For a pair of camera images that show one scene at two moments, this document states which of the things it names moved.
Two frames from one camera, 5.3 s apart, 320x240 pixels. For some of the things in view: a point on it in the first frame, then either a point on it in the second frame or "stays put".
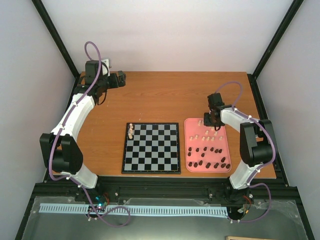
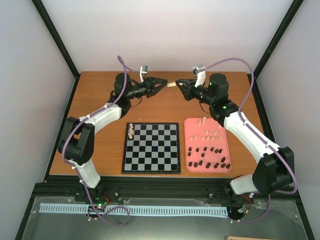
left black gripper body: (116, 84) → (149, 88)
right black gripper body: (211, 122) → (192, 96)
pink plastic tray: (206, 150) stays put
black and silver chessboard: (154, 148) stays put
